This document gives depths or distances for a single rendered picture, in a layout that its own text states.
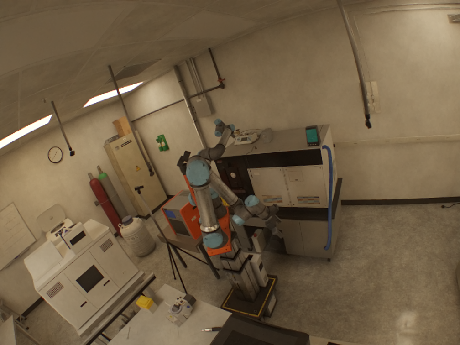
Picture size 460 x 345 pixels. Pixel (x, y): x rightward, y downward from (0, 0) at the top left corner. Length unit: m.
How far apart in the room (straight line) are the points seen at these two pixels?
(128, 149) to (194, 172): 4.03
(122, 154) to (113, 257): 3.23
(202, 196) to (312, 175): 1.19
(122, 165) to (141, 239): 1.80
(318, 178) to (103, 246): 1.98
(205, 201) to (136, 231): 2.76
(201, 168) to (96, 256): 1.28
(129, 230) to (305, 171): 2.91
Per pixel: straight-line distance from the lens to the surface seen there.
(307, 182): 2.10
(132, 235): 3.84
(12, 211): 4.84
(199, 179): 1.09
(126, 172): 4.96
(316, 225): 2.31
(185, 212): 2.35
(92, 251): 1.96
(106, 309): 2.14
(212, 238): 1.27
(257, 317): 2.15
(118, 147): 4.93
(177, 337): 1.56
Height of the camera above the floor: 2.13
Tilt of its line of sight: 21 degrees down
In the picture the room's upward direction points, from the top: 19 degrees counter-clockwise
